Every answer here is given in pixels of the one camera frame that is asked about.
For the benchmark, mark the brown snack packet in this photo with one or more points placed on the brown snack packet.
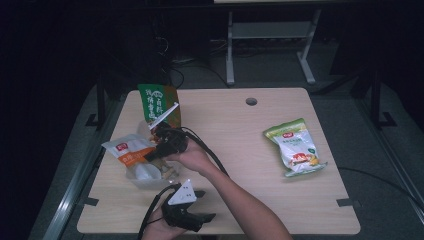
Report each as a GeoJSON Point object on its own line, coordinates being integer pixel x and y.
{"type": "Point", "coordinates": [167, 170]}

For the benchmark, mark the white and orange snack packet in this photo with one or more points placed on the white and orange snack packet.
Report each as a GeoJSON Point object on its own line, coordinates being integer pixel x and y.
{"type": "Point", "coordinates": [125, 148]}

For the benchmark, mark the black metal stand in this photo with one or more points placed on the black metal stand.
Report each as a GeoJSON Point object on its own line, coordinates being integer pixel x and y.
{"type": "Point", "coordinates": [100, 100]}
{"type": "Point", "coordinates": [376, 100]}

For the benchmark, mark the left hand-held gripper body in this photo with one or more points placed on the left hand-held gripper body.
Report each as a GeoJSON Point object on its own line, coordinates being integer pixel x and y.
{"type": "Point", "coordinates": [181, 196]}

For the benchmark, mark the person's right hand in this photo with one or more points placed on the person's right hand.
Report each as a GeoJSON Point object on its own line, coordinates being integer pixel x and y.
{"type": "Point", "coordinates": [195, 158]}

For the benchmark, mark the green seasoning packet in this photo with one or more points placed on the green seasoning packet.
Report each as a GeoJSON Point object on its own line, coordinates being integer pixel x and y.
{"type": "Point", "coordinates": [155, 100]}

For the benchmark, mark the person's left hand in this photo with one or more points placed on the person's left hand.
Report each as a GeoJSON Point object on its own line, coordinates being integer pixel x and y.
{"type": "Point", "coordinates": [158, 228]}

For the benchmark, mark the metal floor rail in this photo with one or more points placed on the metal floor rail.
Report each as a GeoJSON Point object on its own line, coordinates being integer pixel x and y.
{"type": "Point", "coordinates": [390, 156]}
{"type": "Point", "coordinates": [73, 186]}

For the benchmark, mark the green and white snack bag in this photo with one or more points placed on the green and white snack bag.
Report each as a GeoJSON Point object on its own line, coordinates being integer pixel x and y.
{"type": "Point", "coordinates": [296, 146]}

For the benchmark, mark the white metal frame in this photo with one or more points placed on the white metal frame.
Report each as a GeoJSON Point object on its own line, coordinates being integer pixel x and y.
{"type": "Point", "coordinates": [230, 50]}

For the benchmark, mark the clear plastic container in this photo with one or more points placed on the clear plastic container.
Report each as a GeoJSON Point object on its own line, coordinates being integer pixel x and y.
{"type": "Point", "coordinates": [146, 183]}

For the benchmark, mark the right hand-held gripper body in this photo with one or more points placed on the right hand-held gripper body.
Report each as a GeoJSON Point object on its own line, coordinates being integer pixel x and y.
{"type": "Point", "coordinates": [171, 140]}

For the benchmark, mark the grey metal bracket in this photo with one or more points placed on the grey metal bracket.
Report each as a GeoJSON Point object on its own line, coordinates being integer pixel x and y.
{"type": "Point", "coordinates": [348, 202]}
{"type": "Point", "coordinates": [89, 201]}

